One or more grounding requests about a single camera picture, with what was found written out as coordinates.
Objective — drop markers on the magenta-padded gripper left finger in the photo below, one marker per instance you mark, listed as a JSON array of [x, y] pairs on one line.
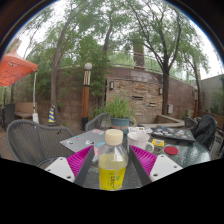
[[80, 161]]

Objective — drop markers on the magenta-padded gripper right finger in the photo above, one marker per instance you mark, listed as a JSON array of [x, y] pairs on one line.
[[146, 160]]

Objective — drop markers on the yellow-labelled clear drink bottle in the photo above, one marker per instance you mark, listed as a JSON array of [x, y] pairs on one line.
[[112, 166]]

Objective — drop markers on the small yellow card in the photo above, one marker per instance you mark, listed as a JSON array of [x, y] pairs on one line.
[[158, 143]]

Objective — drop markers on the silver laptop with stickers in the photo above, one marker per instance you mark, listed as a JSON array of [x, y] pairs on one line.
[[80, 140]]

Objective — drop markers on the white sticker sheet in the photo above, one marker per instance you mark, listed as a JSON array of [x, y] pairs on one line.
[[140, 129]]

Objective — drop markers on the green plant in teal pot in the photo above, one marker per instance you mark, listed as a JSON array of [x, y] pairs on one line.
[[120, 113]]

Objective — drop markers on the blue yellow striped cone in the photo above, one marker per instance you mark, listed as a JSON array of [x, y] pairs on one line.
[[51, 115]]

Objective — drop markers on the dark metal patio chair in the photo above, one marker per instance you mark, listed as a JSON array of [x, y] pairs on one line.
[[189, 122]]

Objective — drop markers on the black backpack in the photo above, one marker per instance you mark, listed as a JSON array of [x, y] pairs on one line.
[[205, 128]]

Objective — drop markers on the wooden bench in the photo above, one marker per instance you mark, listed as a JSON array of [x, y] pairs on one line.
[[24, 110]]

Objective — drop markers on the dark-trunked tree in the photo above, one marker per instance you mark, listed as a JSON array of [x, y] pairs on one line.
[[165, 86]]

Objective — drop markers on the grey-trunked leaning tree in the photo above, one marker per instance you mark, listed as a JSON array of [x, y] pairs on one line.
[[54, 86]]

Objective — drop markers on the white wall box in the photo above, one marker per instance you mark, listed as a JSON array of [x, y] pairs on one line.
[[170, 109]]

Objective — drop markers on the globe-topped wooden lamp post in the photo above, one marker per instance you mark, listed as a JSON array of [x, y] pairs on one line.
[[86, 96]]

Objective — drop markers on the black wall lantern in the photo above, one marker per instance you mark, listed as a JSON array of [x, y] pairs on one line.
[[111, 85], [160, 91]]

